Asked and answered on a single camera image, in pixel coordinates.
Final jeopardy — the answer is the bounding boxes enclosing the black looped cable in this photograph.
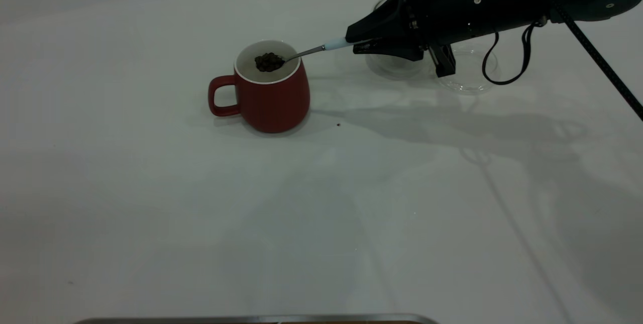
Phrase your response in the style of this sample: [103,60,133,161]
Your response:
[482,22,534,86]

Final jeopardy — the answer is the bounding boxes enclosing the clear glass cup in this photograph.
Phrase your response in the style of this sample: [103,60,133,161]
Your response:
[365,0,438,81]

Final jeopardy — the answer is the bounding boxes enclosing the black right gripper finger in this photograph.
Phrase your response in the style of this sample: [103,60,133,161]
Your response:
[346,0,418,42]
[353,44,425,62]

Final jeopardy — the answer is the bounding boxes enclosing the steel spoon with white handle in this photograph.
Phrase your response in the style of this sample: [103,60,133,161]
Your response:
[255,38,375,72]

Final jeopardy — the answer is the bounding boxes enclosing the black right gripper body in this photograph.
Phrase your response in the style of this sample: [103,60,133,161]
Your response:
[391,0,491,78]

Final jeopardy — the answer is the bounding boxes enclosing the clear glass saucer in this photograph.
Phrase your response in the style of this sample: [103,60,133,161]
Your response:
[437,45,499,95]

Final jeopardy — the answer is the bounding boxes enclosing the black braided cable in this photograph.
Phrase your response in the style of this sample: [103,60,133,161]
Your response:
[517,0,643,121]

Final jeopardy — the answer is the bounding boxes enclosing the scooped coffee beans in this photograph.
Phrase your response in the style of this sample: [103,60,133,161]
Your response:
[255,52,285,72]

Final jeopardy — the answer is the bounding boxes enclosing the red ceramic mug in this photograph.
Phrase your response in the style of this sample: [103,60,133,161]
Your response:
[208,38,310,134]

